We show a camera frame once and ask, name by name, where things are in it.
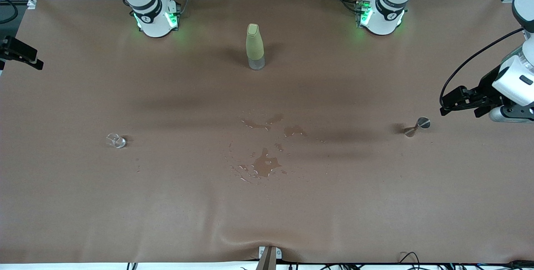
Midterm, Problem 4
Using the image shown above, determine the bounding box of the steel double cone jigger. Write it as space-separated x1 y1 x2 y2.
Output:
403 117 431 138

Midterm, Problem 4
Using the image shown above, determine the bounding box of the clear glass measuring beaker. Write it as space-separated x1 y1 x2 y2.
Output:
106 133 126 149

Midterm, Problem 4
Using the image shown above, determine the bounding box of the yellow green bottle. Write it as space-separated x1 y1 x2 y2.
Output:
245 23 266 71

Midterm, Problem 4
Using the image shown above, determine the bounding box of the thin black left gripper cable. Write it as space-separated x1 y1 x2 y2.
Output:
440 28 525 103

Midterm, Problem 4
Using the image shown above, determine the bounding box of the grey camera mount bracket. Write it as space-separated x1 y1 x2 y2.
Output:
255 246 282 270

